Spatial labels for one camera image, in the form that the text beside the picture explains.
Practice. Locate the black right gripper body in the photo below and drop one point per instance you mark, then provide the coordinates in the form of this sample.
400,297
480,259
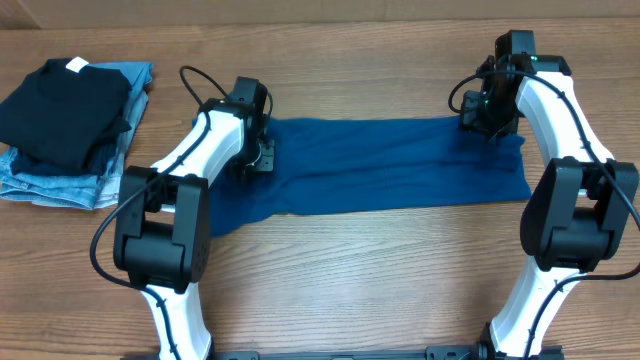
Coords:
480,122

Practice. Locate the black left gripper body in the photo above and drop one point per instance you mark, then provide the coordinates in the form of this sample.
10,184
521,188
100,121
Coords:
263,156

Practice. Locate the blue polo shirt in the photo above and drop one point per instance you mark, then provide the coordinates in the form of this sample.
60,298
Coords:
342,166

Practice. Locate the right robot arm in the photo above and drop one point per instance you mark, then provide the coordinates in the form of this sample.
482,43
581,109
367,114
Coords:
577,213

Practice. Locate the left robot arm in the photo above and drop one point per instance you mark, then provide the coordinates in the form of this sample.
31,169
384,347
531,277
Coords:
162,234

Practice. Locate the folded dark blue garment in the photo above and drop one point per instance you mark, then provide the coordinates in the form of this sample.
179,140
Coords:
101,151

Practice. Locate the folded light blue jeans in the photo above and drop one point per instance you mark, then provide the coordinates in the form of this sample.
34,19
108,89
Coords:
87,192

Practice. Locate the folded black shirt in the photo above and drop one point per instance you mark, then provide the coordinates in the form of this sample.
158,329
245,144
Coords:
59,110

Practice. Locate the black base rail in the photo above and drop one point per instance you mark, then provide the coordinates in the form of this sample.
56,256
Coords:
340,355

